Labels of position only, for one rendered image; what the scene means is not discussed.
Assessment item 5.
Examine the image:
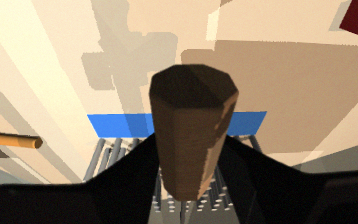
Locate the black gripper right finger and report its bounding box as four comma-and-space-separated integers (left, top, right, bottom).
217, 135, 358, 224

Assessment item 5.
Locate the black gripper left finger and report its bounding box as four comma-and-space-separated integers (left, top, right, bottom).
0, 133, 159, 224

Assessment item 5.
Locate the blue flat strip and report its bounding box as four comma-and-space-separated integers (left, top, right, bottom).
86, 112, 267, 138

